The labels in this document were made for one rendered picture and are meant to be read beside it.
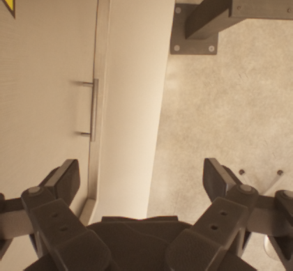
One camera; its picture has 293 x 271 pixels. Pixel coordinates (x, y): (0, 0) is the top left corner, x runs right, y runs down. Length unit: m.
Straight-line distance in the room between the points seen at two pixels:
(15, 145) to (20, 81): 0.07
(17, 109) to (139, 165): 0.47
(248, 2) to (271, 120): 1.24
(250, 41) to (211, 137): 0.68
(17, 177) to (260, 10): 0.54
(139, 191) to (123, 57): 0.42
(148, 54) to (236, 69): 1.00
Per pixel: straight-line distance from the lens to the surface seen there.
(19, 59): 0.27
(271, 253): 1.60
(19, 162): 0.29
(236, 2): 0.55
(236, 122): 1.59
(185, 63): 1.43
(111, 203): 0.75
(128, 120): 0.63
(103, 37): 0.59
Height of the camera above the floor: 1.41
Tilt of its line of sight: 75 degrees down
